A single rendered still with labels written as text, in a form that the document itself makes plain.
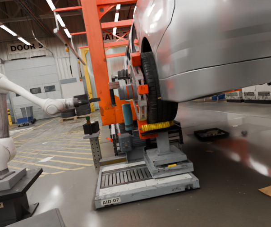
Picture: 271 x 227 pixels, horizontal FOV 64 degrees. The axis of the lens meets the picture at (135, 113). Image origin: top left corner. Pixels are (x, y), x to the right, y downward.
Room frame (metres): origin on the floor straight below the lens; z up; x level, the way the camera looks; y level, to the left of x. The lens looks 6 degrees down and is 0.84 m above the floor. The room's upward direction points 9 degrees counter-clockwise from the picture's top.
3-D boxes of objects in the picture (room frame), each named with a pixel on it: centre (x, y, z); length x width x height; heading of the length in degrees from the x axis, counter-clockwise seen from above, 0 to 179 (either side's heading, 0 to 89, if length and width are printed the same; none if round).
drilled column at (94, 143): (2.57, 0.54, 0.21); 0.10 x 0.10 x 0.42; 5
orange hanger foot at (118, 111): (2.52, -0.02, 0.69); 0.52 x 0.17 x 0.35; 95
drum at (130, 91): (2.01, 0.02, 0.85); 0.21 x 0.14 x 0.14; 95
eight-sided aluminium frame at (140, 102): (2.01, -0.05, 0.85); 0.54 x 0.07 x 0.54; 5
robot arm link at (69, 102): (1.79, 0.52, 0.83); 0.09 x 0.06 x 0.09; 5
